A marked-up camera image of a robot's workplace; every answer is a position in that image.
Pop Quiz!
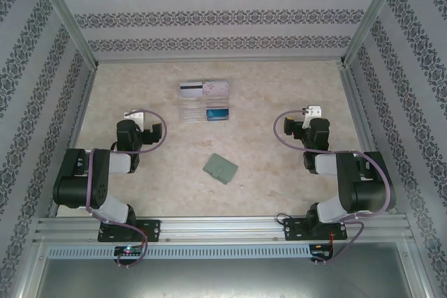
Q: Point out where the clear acrylic card organizer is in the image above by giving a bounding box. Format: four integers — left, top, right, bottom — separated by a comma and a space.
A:
178, 80, 232, 124

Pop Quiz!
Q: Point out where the green card holder wallet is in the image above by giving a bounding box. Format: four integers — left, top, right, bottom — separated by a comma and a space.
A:
203, 153, 240, 186

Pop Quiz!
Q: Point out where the white card with magnetic stripe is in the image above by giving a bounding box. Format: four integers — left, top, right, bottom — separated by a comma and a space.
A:
179, 82, 205, 99

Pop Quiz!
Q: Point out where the blue card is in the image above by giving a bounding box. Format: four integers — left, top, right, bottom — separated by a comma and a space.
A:
205, 108, 230, 121

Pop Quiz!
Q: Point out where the pink floral card stack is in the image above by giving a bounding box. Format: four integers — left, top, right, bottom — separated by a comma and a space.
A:
203, 80, 230, 98

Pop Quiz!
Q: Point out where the left controller board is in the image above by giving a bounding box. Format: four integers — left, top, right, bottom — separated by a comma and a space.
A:
114, 245, 145, 256

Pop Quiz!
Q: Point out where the controller board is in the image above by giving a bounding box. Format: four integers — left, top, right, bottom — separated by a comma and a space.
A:
310, 244, 335, 260
114, 245, 145, 256

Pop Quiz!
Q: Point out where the right controller board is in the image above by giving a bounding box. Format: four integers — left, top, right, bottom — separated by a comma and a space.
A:
310, 244, 335, 260

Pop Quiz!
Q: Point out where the grey metal sheet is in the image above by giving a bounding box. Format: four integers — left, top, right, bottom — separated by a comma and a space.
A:
20, 241, 430, 298

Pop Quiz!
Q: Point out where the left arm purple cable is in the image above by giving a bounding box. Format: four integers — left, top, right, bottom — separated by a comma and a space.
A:
85, 110, 168, 269

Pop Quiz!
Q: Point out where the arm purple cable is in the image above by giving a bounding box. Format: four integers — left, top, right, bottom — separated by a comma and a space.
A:
85, 110, 168, 269
273, 108, 393, 267

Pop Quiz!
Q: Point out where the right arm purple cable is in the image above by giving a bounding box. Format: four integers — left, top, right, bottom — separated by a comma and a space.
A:
273, 108, 393, 267

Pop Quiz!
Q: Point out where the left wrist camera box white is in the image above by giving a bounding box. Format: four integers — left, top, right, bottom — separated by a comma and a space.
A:
124, 110, 146, 128

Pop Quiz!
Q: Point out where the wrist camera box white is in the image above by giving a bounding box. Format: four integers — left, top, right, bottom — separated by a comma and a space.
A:
302, 105, 322, 130
124, 110, 146, 128

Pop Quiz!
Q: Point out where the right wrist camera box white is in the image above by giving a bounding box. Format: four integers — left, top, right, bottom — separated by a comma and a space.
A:
302, 105, 322, 130

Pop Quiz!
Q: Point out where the right aluminium side rail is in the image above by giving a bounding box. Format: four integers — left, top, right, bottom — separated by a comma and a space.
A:
340, 66, 397, 215

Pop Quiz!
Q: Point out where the aluminium side rail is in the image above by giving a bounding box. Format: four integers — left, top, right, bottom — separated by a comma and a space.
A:
47, 67, 98, 218
340, 66, 397, 215

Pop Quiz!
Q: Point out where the left aluminium side rail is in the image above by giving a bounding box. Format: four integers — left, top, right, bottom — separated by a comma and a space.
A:
47, 67, 98, 218

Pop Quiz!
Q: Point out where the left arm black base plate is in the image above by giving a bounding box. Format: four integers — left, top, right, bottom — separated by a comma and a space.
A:
97, 219, 162, 243

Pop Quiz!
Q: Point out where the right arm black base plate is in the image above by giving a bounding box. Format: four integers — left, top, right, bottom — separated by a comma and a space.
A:
283, 217, 349, 241

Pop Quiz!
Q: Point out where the aluminium mounting rail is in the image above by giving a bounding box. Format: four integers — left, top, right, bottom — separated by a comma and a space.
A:
33, 216, 415, 243

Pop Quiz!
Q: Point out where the slotted grey cable duct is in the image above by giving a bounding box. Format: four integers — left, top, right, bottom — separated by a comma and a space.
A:
47, 245, 312, 260

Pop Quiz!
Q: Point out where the right aluminium frame post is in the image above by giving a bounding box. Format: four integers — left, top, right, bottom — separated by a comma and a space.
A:
340, 0, 409, 67

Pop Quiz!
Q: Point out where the aluminium frame post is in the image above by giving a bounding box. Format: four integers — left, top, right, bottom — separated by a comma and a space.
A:
29, 0, 98, 68
340, 0, 409, 67

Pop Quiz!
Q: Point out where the left aluminium frame post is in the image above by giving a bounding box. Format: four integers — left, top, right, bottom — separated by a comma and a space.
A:
29, 0, 98, 68

